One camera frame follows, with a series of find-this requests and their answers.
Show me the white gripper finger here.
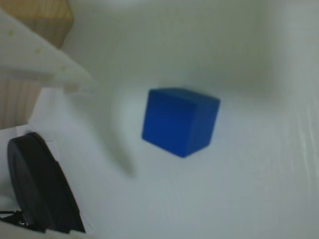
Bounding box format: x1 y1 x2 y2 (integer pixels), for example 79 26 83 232
0 216 87 239
0 7 94 93

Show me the light wooden box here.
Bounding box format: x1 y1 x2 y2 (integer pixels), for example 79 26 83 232
0 0 75 130

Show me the black round object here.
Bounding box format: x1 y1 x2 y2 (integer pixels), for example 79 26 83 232
6 131 86 235

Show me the small blue cube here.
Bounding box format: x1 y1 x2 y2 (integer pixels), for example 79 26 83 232
141 87 221 159

